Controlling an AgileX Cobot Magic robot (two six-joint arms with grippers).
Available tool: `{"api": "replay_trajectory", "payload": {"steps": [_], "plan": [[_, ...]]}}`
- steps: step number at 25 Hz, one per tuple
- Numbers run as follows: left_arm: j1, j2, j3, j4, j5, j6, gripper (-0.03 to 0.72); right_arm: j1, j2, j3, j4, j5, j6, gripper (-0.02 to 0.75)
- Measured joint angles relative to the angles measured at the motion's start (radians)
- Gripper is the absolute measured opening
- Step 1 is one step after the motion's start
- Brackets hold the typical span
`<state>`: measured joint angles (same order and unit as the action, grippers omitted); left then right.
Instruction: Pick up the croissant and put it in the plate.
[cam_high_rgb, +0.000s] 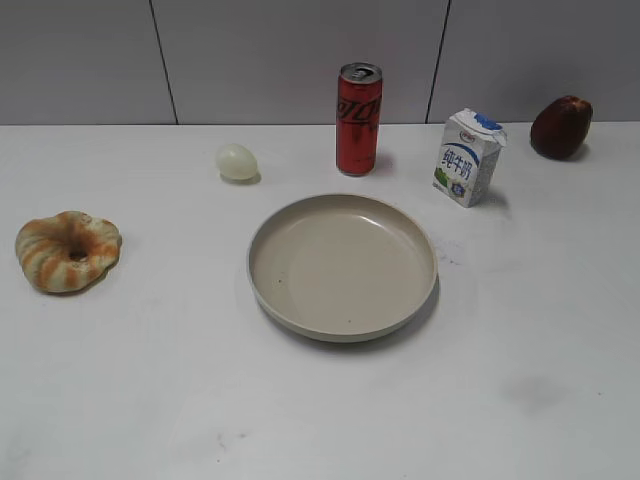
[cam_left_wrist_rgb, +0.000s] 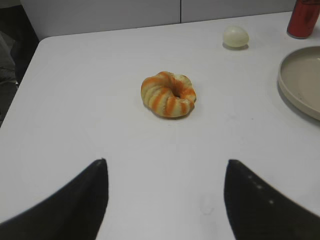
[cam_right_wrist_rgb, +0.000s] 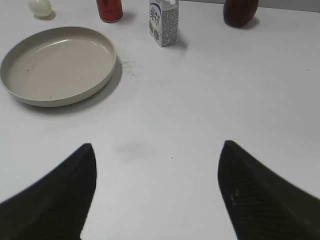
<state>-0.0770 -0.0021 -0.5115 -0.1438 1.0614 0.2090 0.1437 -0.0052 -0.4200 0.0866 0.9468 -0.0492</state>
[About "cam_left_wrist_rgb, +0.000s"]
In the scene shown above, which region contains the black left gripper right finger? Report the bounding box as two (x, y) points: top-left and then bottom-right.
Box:
(223, 159), (320, 240)

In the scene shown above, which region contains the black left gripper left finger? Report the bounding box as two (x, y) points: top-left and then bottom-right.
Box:
(0, 158), (109, 240)

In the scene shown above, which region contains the orange striped croissant ring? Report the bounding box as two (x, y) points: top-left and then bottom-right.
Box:
(140, 71), (197, 119)

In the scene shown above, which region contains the beige round plate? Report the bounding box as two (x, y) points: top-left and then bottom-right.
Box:
(277, 46), (320, 120)

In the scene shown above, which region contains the white egg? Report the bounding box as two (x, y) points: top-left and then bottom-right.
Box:
(223, 25), (250, 48)

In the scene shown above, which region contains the dark chair beside table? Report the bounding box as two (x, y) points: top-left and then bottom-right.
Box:
(0, 0), (40, 128)

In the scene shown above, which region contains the red soda can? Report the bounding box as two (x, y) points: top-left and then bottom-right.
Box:
(286, 0), (320, 39)

